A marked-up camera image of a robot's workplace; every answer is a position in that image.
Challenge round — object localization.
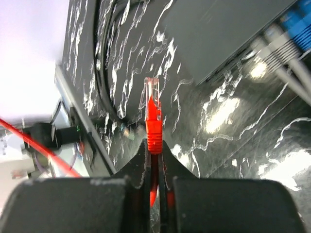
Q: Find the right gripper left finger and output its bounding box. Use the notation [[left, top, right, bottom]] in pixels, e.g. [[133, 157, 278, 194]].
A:
[[114, 139, 152, 233]]

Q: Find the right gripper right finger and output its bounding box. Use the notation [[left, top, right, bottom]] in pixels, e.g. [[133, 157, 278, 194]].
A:
[[158, 141, 196, 233]]

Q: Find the red ethernet cable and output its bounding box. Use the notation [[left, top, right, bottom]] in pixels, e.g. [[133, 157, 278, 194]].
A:
[[0, 77, 163, 207]]

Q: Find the black network switch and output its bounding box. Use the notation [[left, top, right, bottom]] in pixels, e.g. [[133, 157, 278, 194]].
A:
[[160, 0, 295, 84]]

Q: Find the grey ethernet cable lower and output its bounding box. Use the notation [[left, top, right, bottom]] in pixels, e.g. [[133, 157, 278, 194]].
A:
[[250, 36, 311, 102]]

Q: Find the thin black power cable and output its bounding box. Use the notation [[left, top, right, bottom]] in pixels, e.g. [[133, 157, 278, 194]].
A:
[[93, 0, 151, 127]]

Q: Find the blue ethernet cable upper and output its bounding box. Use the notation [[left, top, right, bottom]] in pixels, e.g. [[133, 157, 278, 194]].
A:
[[279, 0, 311, 51]]

